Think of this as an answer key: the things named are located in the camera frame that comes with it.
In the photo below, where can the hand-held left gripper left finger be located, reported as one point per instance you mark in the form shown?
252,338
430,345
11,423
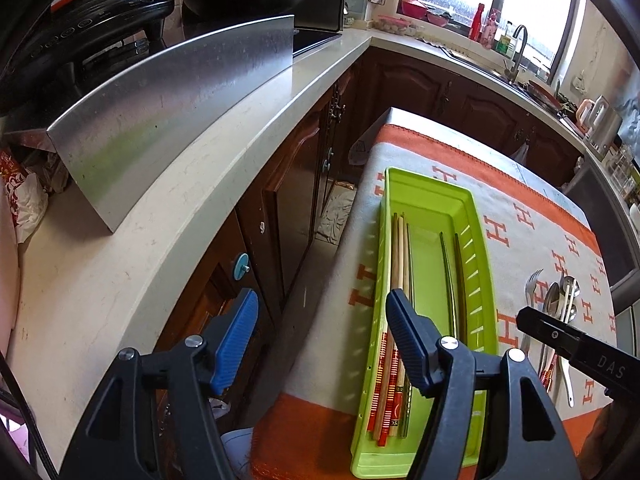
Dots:
235,340

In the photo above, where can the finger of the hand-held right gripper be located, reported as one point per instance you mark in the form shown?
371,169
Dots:
550,332

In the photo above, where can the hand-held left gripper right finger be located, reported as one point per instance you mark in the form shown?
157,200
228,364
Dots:
405,340

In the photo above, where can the small steel spoon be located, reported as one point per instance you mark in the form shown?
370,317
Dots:
573,308

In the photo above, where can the large steel spoon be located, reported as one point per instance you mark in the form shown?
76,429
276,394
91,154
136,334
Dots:
551,295

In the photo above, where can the light chopstick red patterned end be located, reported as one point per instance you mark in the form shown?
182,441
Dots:
551,380
544,376

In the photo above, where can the steel fork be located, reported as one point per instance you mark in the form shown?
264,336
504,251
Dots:
532,280

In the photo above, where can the bamboo chopstick red label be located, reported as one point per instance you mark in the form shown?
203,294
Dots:
403,270
395,410

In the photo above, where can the steel chopstick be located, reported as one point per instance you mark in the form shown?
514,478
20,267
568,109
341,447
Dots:
448,280

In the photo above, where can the cream chopstick red striped end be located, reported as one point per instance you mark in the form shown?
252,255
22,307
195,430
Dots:
399,265
393,260

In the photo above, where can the dark brown wooden chopstick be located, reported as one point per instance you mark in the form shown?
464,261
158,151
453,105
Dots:
409,260

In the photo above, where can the green plastic utensil tray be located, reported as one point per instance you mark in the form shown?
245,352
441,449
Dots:
430,200

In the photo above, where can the person's right forearm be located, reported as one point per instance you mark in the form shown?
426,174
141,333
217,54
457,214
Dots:
615,440

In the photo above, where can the blue round cabinet hook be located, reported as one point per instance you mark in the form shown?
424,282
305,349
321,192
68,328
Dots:
242,262

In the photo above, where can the orange beige printed blanket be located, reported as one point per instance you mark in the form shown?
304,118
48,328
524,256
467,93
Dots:
530,255

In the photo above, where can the white bucket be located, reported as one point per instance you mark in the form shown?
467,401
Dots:
237,447

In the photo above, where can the white kitchen countertop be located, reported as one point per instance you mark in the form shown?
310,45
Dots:
175,240

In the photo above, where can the grey cabinet appliance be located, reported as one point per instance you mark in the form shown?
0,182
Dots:
600,200

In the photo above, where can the crumpled floor cloth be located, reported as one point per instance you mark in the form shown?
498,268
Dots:
332,210

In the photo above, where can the glass jar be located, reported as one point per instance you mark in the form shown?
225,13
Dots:
622,165

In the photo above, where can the clear plastic bag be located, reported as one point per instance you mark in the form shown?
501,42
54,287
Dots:
360,152

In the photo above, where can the steel electric kettle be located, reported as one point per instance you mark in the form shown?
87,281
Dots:
597,120

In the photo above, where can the steel splash guard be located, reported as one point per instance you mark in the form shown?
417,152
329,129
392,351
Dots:
175,110

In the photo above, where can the red plate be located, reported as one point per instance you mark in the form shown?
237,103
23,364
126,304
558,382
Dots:
542,92

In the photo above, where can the red white plastic bag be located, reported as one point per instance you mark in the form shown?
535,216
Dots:
20,195

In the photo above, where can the steel kitchen faucet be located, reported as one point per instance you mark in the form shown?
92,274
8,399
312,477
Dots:
517,52

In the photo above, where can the steel kitchen sink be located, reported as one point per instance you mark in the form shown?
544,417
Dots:
475,57

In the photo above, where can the green dish soap bottle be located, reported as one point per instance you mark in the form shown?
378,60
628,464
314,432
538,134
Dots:
506,42

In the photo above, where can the pink bottle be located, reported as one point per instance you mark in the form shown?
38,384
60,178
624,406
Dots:
491,30

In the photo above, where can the black gas stove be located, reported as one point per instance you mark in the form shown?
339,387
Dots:
312,40

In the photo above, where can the red spray bottle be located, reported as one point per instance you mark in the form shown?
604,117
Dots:
477,22

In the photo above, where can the pink plastic basin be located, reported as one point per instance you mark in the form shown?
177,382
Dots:
414,5

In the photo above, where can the black wok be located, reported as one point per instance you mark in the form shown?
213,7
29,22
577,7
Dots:
225,0

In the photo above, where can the black electric pressure cooker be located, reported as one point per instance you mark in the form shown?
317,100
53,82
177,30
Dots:
85,20

